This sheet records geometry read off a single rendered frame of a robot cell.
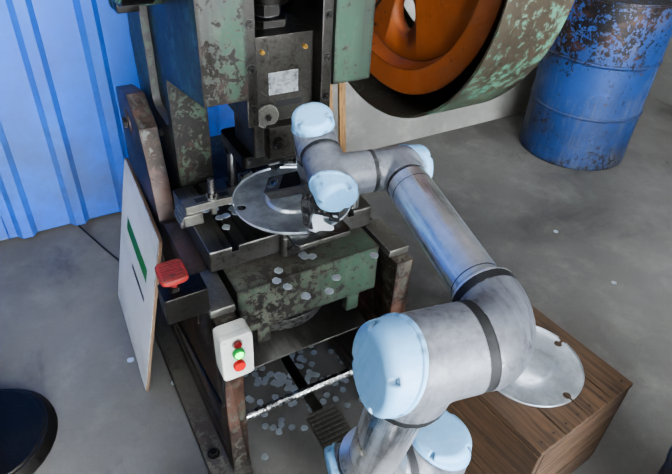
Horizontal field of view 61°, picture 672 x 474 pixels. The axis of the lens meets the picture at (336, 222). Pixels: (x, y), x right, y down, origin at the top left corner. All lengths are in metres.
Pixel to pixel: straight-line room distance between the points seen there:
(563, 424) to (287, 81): 1.06
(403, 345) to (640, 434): 1.56
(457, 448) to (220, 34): 0.87
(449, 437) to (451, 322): 0.43
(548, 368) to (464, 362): 1.02
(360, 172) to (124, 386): 1.32
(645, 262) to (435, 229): 2.06
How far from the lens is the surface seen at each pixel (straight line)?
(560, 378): 1.69
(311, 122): 0.99
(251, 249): 1.40
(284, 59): 1.27
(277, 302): 1.42
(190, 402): 1.93
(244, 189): 1.43
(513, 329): 0.71
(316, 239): 1.27
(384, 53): 1.56
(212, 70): 1.17
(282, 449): 1.84
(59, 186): 2.66
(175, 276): 1.23
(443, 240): 0.84
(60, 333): 2.28
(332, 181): 0.93
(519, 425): 1.56
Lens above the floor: 1.57
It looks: 37 degrees down
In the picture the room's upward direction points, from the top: 3 degrees clockwise
